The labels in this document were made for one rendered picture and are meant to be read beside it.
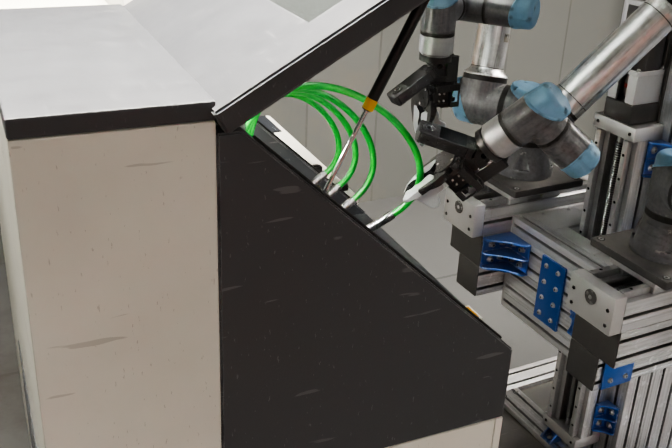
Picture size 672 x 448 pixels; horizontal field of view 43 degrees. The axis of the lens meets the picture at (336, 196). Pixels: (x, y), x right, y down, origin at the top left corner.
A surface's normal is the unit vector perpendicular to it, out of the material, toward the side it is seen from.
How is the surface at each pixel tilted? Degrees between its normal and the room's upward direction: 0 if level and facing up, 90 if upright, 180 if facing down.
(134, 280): 90
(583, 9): 90
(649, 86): 90
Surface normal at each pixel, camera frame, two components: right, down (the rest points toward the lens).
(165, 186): 0.40, 0.38
